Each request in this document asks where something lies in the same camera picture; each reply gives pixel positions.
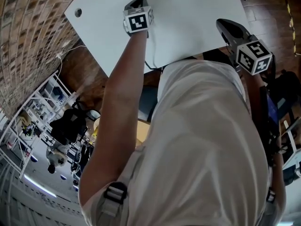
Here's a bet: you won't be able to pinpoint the person's left forearm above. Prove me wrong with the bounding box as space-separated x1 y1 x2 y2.
79 31 150 206

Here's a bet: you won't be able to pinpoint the long ceiling light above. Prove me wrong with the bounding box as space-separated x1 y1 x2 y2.
23 175 57 198

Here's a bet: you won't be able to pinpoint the white table top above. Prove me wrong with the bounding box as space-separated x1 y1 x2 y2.
63 0 250 79

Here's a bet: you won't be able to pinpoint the cluttered white workbench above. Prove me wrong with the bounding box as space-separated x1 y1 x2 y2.
282 149 301 186

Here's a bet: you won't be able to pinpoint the person's right forearm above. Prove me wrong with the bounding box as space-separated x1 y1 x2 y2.
244 72 287 203

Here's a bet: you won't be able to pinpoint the round grey stool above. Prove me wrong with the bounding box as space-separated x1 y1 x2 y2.
88 109 101 121

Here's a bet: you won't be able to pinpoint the person's white shirt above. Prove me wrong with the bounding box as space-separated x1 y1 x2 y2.
79 56 287 226

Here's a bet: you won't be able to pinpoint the person's black trousers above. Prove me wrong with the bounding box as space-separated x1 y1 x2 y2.
188 48 237 68

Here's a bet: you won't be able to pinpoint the black office chair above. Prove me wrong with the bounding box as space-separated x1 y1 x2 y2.
277 71 301 117
49 97 89 145

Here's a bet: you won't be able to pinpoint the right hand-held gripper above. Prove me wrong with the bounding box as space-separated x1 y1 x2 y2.
215 18 274 76

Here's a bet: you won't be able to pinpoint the grey shoulder strap with buckle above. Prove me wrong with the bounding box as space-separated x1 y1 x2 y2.
265 187 277 204
100 182 129 226

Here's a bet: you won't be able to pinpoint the white power cable with plug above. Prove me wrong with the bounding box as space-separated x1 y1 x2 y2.
48 45 87 103

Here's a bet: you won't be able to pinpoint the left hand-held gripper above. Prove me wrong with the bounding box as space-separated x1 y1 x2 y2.
122 0 155 38

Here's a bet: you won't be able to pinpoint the yellow black striped tape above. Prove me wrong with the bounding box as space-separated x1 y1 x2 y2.
281 0 299 57

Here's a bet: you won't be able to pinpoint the white metal shelf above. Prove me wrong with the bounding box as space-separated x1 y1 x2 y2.
0 69 78 178

